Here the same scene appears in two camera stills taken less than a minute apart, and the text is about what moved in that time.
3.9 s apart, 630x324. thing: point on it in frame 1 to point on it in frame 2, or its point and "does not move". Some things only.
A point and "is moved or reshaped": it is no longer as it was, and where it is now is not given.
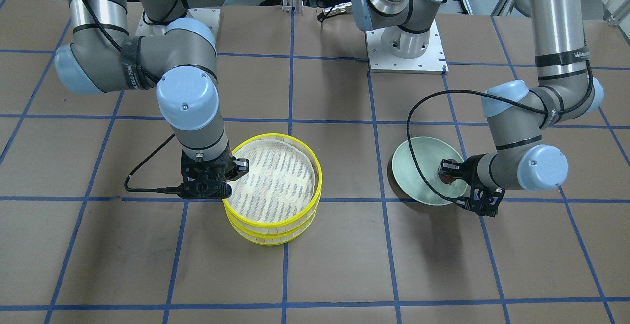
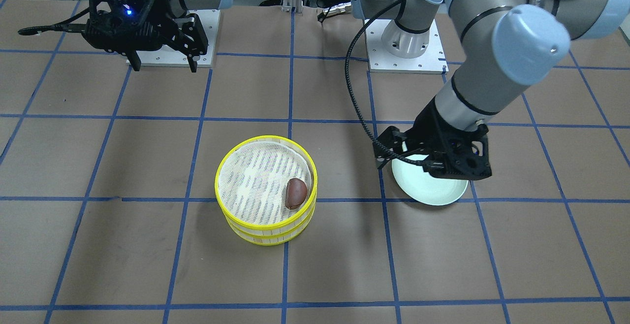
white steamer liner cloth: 279,184 does not move
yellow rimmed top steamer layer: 282,188 does not move
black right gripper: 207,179 to 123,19
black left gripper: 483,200 to 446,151
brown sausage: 446,179 is moved or reshaped
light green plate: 406,171 does not move
